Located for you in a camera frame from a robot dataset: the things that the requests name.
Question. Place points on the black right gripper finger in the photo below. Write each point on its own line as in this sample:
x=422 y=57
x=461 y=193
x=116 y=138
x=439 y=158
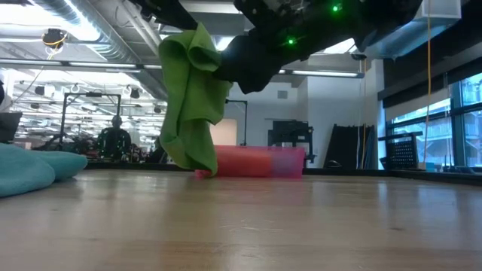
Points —
x=252 y=64

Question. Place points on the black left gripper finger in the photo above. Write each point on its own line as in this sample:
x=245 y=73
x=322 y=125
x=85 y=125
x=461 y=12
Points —
x=169 y=11

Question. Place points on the green microfiber towel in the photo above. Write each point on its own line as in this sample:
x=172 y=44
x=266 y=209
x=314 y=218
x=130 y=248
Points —
x=188 y=113

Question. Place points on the teal microfiber towel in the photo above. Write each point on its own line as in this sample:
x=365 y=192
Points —
x=26 y=169

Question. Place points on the pink translucent plastic basket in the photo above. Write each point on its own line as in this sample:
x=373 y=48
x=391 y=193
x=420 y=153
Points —
x=260 y=162

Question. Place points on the ceiling light strip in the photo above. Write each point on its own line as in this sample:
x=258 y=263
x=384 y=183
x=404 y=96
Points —
x=324 y=73

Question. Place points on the black equipment cart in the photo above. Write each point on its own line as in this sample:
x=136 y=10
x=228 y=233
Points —
x=290 y=131

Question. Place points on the black leaning panels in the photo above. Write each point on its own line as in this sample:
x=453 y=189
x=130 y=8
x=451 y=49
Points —
x=346 y=147

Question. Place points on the black domed object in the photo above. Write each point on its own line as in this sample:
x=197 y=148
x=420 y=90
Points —
x=333 y=164

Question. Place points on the person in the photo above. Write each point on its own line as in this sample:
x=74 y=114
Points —
x=113 y=141
x=157 y=152

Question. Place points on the black perforated panel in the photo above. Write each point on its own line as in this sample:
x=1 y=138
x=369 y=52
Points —
x=403 y=154

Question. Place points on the black background gantry frame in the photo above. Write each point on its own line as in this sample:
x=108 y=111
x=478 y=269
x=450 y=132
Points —
x=245 y=120
x=90 y=94

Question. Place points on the cream wall panel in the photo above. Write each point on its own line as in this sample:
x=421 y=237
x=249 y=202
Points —
x=226 y=131

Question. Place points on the black aluminium table frame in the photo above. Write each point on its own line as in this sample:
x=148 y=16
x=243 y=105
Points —
x=433 y=175

